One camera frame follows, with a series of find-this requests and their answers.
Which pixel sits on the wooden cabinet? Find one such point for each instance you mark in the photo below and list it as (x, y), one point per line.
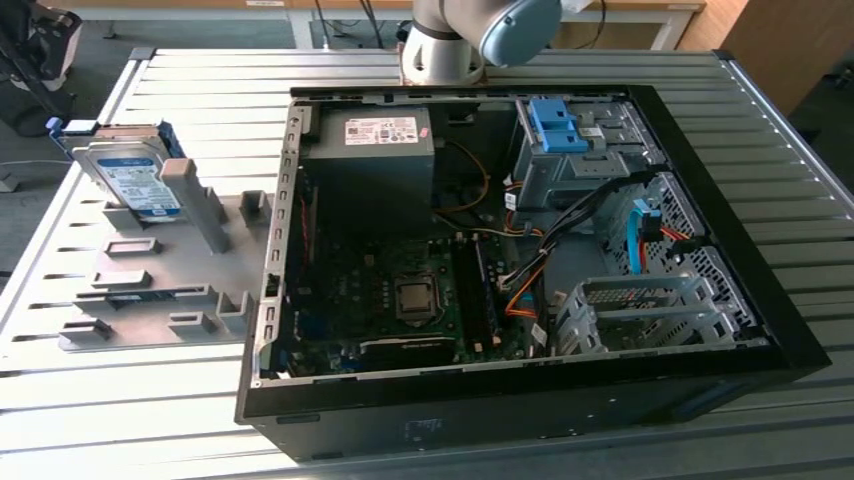
(787, 50)

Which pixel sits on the green motherboard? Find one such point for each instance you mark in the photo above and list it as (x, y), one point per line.
(354, 280)

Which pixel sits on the CPU socket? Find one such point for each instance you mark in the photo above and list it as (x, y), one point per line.
(415, 297)

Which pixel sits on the black graphics card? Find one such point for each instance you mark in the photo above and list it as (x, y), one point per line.
(407, 352)

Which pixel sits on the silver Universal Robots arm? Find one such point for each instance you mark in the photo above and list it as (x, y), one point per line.
(440, 55)

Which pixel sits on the grey plastic parts rack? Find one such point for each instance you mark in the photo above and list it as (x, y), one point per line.
(167, 270)

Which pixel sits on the black RAM stick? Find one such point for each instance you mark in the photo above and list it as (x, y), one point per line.
(467, 290)
(487, 295)

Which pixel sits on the grey floor box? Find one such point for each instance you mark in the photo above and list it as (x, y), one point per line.
(8, 180)

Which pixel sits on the white-framed wooden desk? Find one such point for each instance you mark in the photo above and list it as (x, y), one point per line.
(667, 35)

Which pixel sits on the silver optical drive cage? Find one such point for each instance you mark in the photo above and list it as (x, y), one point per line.
(587, 170)

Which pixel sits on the black mesh wastebasket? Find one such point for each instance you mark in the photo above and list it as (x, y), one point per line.
(27, 122)

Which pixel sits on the grey power supply unit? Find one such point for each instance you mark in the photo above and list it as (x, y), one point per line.
(374, 170)

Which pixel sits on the black open PC case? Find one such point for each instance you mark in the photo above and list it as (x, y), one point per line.
(467, 415)

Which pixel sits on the hard disk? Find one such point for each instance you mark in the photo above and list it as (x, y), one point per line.
(133, 180)

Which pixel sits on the silver disk bay cage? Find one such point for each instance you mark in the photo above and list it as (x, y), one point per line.
(654, 314)

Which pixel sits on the blue plastic drive latch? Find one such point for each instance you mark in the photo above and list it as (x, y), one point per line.
(556, 127)

